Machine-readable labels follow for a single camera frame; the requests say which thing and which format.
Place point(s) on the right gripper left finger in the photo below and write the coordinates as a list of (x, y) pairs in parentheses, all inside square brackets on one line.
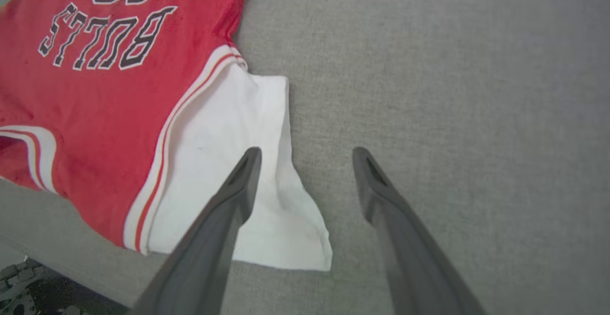
[(205, 258)]

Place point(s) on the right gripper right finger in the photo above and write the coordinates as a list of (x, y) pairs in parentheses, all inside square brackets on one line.
[(419, 277)]

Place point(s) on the red and white basketball jersey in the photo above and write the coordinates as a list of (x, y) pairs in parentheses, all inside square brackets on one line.
[(95, 115)]

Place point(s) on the grey robot base machinery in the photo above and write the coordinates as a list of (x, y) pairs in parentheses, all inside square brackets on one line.
[(19, 296)]

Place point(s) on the grey fabric sofa cushion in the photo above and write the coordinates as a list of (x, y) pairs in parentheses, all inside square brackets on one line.
[(452, 91)]

